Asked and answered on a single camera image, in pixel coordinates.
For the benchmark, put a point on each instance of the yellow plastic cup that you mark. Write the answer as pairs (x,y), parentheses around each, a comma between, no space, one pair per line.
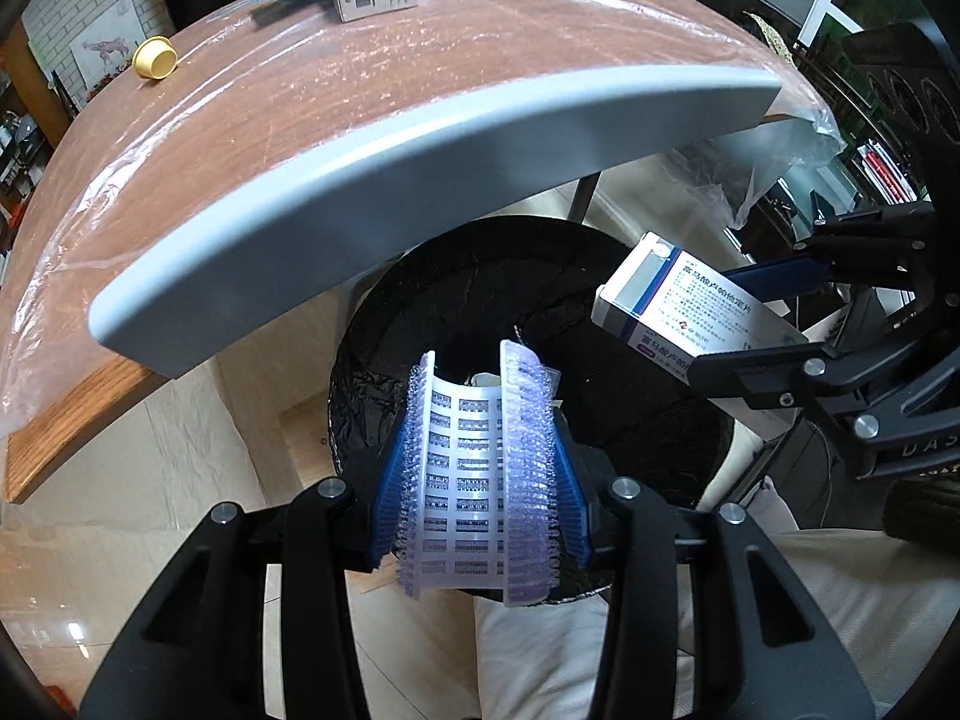
(154,58)

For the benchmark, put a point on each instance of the giraffe picture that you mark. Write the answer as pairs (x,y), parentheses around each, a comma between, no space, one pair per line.
(105,52)

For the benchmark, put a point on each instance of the white medicine box blue stripe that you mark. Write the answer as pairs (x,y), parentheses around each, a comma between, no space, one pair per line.
(697,300)

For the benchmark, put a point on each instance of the wooden wall cabinet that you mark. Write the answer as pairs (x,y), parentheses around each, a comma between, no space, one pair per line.
(30,82)

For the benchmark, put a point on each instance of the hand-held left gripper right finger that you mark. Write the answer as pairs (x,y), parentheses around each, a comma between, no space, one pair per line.
(574,510)

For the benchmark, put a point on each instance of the white pill blister pack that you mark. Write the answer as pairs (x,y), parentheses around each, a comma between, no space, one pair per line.
(469,487)

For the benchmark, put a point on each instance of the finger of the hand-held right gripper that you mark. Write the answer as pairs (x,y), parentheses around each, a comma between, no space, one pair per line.
(757,379)
(780,276)

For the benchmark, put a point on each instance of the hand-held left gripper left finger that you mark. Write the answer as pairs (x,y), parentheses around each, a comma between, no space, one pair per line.
(386,510)

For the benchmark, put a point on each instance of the light grey cloth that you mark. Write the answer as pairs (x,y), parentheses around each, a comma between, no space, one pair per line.
(540,660)

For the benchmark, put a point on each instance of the patterned cushion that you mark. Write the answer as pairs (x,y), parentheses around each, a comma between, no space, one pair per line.
(772,37)

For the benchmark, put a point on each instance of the red and white books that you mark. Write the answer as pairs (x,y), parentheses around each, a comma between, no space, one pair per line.
(885,165)

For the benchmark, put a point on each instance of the black speaker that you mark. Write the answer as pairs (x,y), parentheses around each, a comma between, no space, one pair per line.
(900,90)

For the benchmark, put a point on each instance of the black trash bin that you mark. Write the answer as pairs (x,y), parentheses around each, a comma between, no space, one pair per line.
(480,292)

